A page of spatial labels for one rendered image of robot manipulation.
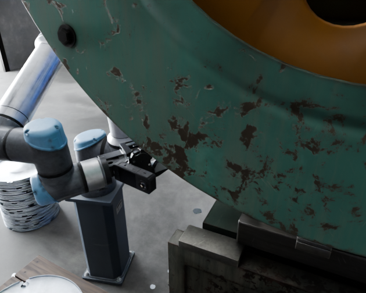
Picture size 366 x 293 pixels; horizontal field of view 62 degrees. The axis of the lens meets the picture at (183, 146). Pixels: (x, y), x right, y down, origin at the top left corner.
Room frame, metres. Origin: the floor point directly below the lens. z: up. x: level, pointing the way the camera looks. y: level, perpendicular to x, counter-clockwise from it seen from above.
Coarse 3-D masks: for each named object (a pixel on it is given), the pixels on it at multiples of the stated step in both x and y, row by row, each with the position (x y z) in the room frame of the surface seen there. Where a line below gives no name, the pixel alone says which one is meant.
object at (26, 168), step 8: (0, 160) 1.42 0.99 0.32; (0, 168) 1.35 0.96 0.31; (8, 168) 1.35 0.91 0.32; (16, 168) 1.35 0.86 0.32; (24, 168) 1.35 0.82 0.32; (32, 168) 1.35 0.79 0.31; (0, 176) 1.28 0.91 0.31; (8, 176) 1.28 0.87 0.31; (16, 176) 1.28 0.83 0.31; (24, 176) 1.28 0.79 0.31
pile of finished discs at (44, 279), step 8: (32, 280) 0.61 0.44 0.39; (40, 280) 0.61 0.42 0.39; (48, 280) 0.61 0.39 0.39; (56, 280) 0.61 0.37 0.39; (64, 280) 0.61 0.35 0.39; (8, 288) 0.58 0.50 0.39; (16, 288) 0.58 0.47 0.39; (24, 288) 0.58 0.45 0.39; (32, 288) 0.58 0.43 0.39; (40, 288) 0.58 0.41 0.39; (48, 288) 0.58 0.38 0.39; (56, 288) 0.58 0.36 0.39; (64, 288) 0.58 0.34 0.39; (72, 288) 0.58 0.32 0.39
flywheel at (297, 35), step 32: (192, 0) 0.36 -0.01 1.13; (224, 0) 0.34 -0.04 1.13; (256, 0) 0.33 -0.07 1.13; (288, 0) 0.32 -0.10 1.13; (256, 32) 0.33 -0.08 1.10; (288, 32) 0.32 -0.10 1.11; (320, 32) 0.30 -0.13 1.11; (352, 32) 0.29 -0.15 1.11; (320, 64) 0.30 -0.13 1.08; (352, 64) 0.29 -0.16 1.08
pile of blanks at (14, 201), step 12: (24, 180) 1.25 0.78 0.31; (0, 192) 1.23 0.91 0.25; (12, 192) 1.22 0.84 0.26; (24, 192) 1.24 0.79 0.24; (0, 204) 1.25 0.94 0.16; (12, 204) 1.23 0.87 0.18; (24, 204) 1.24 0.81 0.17; (36, 204) 1.26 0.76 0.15; (12, 216) 1.22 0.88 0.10; (24, 216) 1.24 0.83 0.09; (36, 216) 1.26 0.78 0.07; (48, 216) 1.30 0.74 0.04; (12, 228) 1.24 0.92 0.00; (24, 228) 1.22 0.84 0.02; (36, 228) 1.24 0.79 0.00
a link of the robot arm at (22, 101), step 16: (48, 48) 0.81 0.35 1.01; (32, 64) 0.76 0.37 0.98; (48, 64) 0.78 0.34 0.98; (16, 80) 0.71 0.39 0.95; (32, 80) 0.72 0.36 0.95; (48, 80) 0.76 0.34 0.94; (16, 96) 0.67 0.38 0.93; (32, 96) 0.69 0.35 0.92; (0, 112) 0.62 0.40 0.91; (16, 112) 0.63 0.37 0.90; (32, 112) 0.67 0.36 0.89; (0, 128) 0.58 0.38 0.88; (0, 144) 0.55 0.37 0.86
